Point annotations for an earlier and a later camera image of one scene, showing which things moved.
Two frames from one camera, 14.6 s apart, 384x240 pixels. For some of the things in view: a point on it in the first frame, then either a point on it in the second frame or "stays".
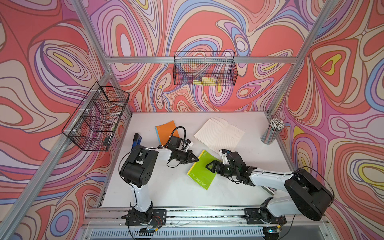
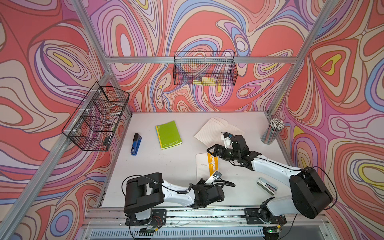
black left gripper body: x=181 y=156 to x=202 y=186
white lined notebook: x=217 y=134 stays
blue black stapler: x=136 y=141 stays
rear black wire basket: x=205 y=68 stays
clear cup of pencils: x=273 y=129 stays
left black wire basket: x=94 y=124 stays
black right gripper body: x=227 y=171 to x=230 y=154
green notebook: x=200 y=173 to x=168 y=134
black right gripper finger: x=215 y=166 to x=219 y=150
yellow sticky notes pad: x=205 y=81 stays
